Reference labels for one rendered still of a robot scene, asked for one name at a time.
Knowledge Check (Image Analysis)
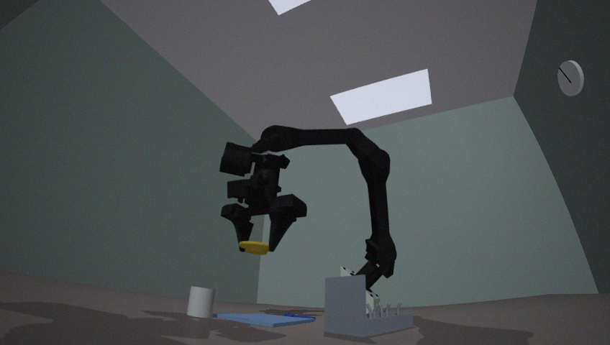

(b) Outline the yellow plate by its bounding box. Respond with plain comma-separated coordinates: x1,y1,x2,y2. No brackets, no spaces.
239,241,269,255

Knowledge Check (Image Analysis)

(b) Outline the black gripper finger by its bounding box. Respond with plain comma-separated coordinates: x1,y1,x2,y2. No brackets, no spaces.
268,209,296,252
227,216,253,252

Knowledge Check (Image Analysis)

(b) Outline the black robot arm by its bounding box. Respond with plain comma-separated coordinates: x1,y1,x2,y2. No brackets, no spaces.
220,125,397,292

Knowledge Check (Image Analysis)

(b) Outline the grey cylinder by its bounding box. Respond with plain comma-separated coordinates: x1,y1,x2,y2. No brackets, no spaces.
187,286,215,318

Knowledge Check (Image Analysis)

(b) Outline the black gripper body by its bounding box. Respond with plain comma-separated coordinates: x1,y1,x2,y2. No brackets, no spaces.
221,174,307,221

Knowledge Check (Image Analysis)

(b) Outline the grey dish rack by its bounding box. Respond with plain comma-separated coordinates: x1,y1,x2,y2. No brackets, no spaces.
324,275,413,337

